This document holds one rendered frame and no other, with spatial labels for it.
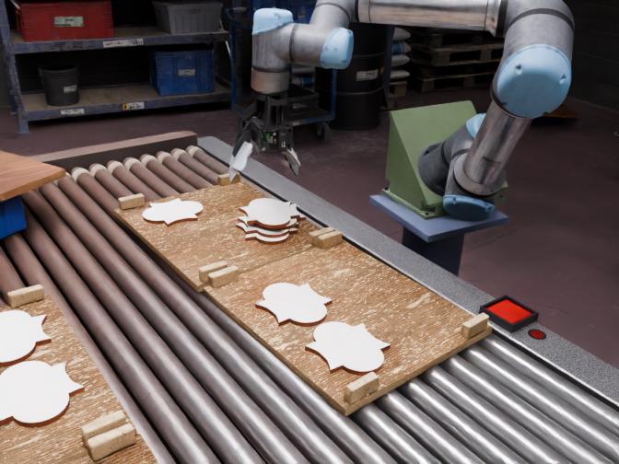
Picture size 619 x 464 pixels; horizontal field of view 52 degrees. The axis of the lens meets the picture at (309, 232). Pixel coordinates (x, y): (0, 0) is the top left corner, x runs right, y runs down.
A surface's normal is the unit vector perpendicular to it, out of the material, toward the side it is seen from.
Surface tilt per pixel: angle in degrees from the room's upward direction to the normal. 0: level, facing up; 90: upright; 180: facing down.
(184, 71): 90
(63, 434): 0
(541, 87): 117
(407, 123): 45
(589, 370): 0
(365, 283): 0
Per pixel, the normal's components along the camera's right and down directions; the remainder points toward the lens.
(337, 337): 0.04, -0.89
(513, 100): -0.24, 0.79
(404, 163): -0.87, 0.19
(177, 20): 0.55, 0.50
